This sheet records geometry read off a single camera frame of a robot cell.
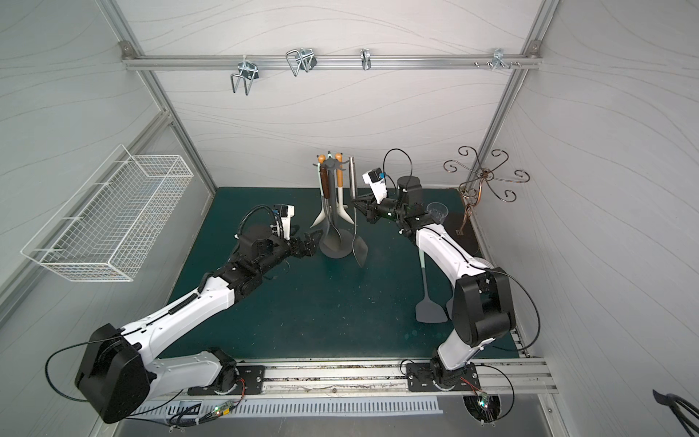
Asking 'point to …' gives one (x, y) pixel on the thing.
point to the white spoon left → (320, 220)
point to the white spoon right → (340, 208)
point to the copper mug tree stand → (471, 188)
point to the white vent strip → (279, 407)
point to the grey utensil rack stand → (336, 242)
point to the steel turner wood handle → (325, 181)
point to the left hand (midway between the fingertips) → (311, 229)
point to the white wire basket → (102, 229)
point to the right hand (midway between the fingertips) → (353, 198)
